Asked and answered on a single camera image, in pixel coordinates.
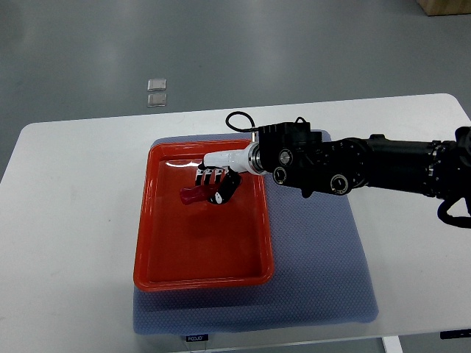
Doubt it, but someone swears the blue-grey mesh mat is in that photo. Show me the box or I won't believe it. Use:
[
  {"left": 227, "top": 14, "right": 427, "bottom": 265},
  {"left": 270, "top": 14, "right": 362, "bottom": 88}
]
[{"left": 132, "top": 129, "right": 380, "bottom": 335}]

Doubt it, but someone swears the black table label tag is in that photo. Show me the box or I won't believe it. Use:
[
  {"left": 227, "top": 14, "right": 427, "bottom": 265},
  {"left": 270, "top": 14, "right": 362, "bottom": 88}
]
[{"left": 185, "top": 334, "right": 209, "bottom": 343}]

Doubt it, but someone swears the red pepper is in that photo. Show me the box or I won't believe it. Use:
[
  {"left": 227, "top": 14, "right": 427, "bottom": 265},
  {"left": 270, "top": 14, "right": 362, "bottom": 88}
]
[{"left": 180, "top": 185, "right": 211, "bottom": 205}]

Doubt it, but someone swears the black cable loop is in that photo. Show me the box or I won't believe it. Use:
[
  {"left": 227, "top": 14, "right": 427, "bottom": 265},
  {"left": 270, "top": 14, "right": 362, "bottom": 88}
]
[{"left": 224, "top": 111, "right": 261, "bottom": 134}]

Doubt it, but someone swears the wooden box corner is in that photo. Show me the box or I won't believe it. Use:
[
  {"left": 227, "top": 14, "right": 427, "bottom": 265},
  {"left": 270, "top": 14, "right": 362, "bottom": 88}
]
[{"left": 417, "top": 0, "right": 471, "bottom": 16}]

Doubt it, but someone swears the upper floor metal plate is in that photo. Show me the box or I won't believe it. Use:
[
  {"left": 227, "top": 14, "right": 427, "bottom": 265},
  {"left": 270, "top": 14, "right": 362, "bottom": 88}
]
[{"left": 147, "top": 78, "right": 167, "bottom": 92}]

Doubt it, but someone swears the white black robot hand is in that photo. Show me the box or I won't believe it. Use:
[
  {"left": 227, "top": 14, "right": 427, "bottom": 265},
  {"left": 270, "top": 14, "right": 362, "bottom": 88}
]
[{"left": 195, "top": 149, "right": 254, "bottom": 204}]

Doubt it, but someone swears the white table leg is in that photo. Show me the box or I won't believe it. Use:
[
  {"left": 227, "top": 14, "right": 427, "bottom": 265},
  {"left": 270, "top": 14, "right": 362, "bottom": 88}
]
[{"left": 381, "top": 336, "right": 403, "bottom": 353}]

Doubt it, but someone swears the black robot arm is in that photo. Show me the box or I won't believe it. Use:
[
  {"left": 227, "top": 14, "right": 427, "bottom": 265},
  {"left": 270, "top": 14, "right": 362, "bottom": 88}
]
[{"left": 195, "top": 117, "right": 470, "bottom": 229}]

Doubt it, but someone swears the red plastic tray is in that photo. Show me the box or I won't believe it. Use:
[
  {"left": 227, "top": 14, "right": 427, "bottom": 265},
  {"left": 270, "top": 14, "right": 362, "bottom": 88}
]
[{"left": 133, "top": 138, "right": 275, "bottom": 293}]

